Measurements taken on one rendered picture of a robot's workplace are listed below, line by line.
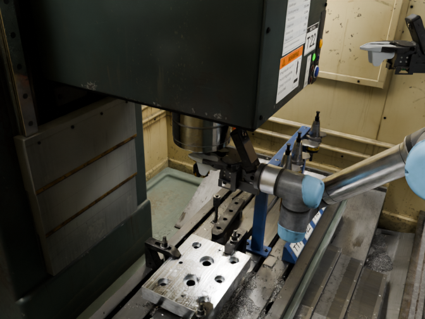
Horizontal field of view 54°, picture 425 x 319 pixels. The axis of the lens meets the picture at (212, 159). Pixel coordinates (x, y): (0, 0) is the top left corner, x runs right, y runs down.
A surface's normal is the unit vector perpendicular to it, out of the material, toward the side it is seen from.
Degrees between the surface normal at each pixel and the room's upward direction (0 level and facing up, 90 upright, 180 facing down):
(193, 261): 0
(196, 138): 90
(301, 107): 90
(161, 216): 0
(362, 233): 24
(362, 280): 8
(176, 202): 0
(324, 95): 90
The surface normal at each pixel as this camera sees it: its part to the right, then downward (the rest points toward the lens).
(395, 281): -0.23, -0.91
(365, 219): -0.18, -0.64
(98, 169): 0.88, 0.25
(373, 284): 0.10, -0.93
